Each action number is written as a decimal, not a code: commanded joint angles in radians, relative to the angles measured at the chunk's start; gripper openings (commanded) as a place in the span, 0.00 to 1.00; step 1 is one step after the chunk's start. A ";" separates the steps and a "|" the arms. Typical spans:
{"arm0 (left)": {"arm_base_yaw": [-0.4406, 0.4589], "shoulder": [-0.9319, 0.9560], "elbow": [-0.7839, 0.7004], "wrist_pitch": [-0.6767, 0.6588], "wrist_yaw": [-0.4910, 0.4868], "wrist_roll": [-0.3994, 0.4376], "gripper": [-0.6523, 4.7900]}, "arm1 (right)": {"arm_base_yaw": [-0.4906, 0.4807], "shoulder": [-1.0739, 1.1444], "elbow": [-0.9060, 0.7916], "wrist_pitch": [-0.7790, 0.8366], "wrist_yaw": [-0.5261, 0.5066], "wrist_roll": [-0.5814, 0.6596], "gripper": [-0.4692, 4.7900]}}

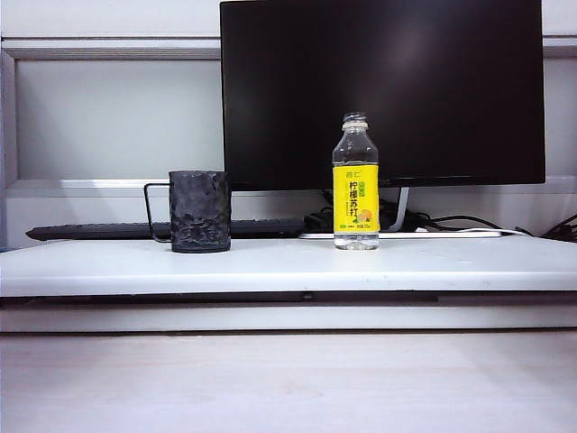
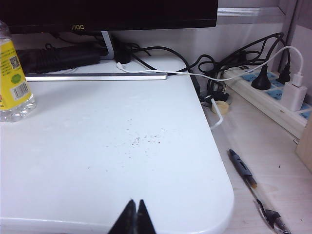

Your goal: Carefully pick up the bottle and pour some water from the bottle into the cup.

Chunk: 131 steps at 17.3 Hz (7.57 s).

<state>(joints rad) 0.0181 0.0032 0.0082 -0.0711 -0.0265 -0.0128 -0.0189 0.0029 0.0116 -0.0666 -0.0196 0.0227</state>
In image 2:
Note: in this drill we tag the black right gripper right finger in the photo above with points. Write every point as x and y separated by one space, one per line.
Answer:
143 219

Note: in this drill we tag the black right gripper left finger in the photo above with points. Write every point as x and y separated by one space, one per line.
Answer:
128 219

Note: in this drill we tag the clear bottle with yellow label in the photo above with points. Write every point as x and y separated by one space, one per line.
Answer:
12 73

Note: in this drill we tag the grey and clear pen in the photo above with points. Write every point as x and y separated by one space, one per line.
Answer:
241 165

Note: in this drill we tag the beige round tape roll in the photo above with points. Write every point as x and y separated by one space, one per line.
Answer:
224 108

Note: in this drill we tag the silver monitor stand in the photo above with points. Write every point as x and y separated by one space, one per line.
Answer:
97 76

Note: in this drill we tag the white and blue power strip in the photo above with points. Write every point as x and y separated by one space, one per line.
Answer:
268 104

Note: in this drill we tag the black power adapter brick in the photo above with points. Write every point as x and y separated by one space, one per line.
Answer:
61 58

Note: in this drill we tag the black round plug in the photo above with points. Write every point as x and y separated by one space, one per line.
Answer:
260 83

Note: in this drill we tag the white USB charger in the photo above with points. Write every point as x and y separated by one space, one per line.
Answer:
295 97

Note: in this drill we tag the black angular plug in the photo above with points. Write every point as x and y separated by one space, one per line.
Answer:
284 78

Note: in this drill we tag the black AOC monitor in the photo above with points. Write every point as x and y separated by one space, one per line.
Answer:
122 12

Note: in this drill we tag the aluminium frame rail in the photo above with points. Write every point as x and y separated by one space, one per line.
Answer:
248 15

